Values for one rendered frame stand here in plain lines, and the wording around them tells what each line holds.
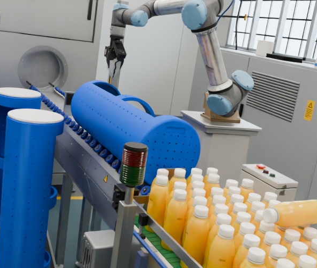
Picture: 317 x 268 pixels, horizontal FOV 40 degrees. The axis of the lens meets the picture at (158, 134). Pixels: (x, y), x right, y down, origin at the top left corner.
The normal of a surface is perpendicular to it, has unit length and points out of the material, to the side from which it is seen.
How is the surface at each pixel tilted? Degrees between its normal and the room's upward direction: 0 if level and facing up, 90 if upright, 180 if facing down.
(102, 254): 90
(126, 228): 90
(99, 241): 0
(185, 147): 90
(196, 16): 109
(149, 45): 90
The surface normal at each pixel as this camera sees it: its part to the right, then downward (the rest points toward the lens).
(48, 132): 0.64, 0.27
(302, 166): -0.93, -0.05
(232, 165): 0.35, 0.27
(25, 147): -0.02, 0.23
